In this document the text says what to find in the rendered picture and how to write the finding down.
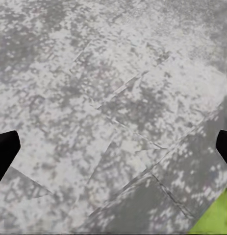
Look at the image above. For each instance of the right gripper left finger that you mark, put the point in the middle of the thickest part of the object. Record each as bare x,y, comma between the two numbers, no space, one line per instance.
9,148

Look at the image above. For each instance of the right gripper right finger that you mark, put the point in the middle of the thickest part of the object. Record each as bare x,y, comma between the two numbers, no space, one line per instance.
221,144

